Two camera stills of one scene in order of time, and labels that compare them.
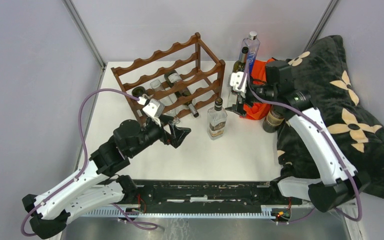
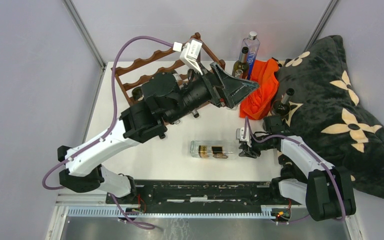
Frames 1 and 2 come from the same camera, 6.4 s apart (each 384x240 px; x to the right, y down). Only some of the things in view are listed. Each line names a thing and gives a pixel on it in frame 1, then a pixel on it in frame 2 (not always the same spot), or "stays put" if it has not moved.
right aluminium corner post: x=322 y=25 stays put
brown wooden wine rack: x=182 y=77 stays put
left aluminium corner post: x=85 y=33 stays put
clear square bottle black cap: x=216 y=120 -> x=214 y=149
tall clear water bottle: x=253 y=44 stays put
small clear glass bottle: x=239 y=106 -> x=239 y=73
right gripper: x=240 y=113 -> x=253 y=154
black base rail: x=209 y=193 stays put
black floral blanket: x=321 y=71 stays put
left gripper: x=178 y=134 -> x=232 y=90
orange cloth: x=258 y=110 stays put
